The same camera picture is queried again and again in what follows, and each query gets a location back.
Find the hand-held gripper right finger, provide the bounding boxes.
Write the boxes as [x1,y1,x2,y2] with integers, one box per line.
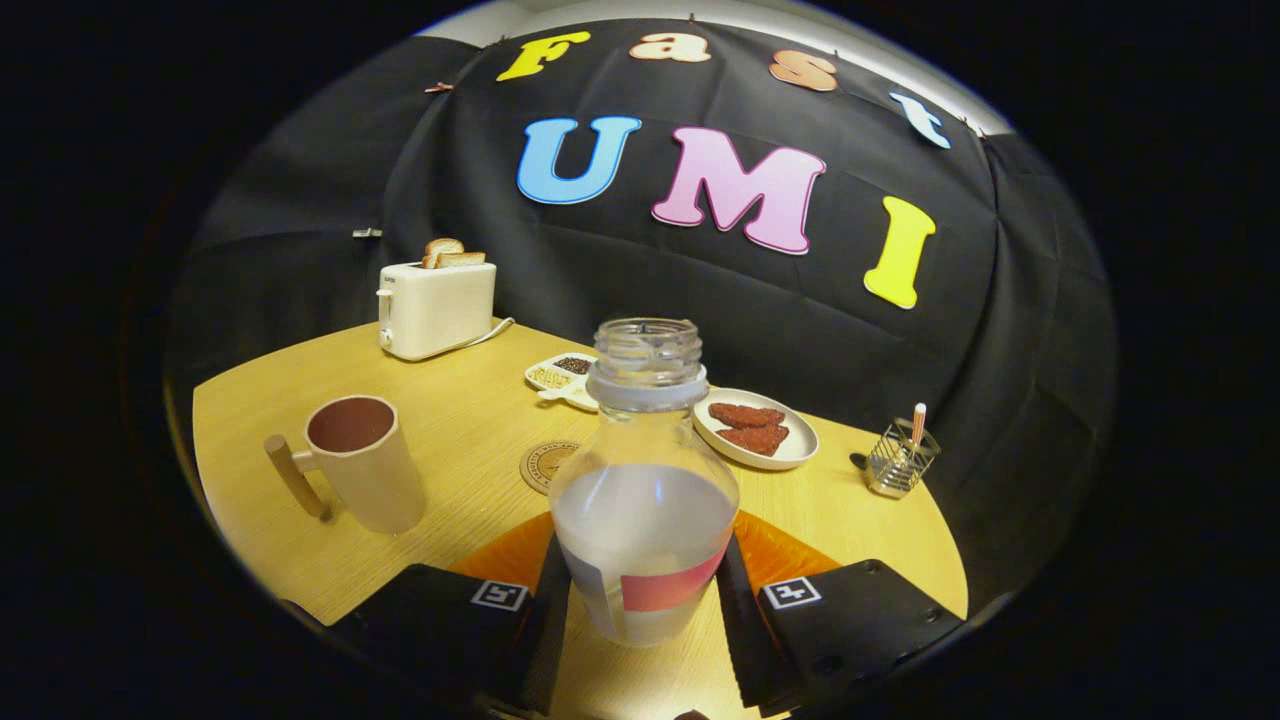
[715,510,966,719]

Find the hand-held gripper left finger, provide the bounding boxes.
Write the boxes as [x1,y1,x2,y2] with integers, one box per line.
[325,512,573,716]

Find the clear juice bottle red label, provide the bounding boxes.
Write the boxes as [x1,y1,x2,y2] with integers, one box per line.
[549,317,741,648]

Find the round wooden coaster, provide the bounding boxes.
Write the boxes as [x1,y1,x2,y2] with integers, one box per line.
[519,441,581,497]

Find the beige cup wooden handle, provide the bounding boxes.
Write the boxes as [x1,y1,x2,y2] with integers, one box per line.
[264,395,427,536]

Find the red-brown meat patty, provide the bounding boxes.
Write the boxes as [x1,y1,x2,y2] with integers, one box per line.
[708,402,787,430]
[716,424,791,458]

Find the white round plate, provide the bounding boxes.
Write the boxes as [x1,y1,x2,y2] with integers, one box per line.
[692,388,820,471]

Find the wooden table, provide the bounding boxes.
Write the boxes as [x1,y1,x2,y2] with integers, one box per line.
[192,320,969,720]

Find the white divided snack tray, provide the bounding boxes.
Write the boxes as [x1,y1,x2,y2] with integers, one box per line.
[525,352,601,413]

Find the black backdrop cloth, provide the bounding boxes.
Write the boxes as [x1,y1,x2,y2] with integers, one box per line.
[165,18,1116,611]

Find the white toaster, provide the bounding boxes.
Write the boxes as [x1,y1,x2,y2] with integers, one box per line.
[377,261,498,362]

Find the metal wire holder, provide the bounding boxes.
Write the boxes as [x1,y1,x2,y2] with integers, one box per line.
[865,418,942,499]

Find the white toaster cable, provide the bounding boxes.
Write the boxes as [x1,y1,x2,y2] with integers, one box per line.
[455,317,515,351]

